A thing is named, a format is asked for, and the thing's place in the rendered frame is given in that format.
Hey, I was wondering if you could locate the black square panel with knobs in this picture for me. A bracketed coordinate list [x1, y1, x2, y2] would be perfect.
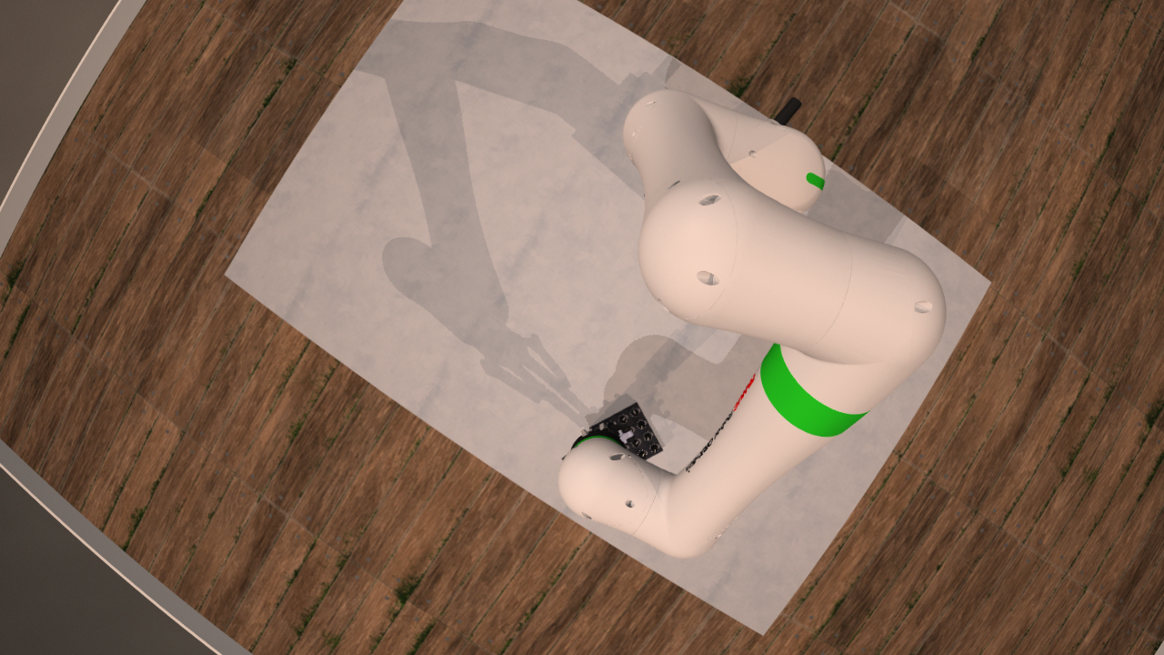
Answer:
[589, 403, 663, 460]

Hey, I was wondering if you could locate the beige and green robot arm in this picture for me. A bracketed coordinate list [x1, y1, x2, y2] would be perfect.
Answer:
[558, 88, 947, 558]

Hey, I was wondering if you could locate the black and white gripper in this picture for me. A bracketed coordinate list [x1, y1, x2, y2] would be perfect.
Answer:
[599, 423, 636, 443]

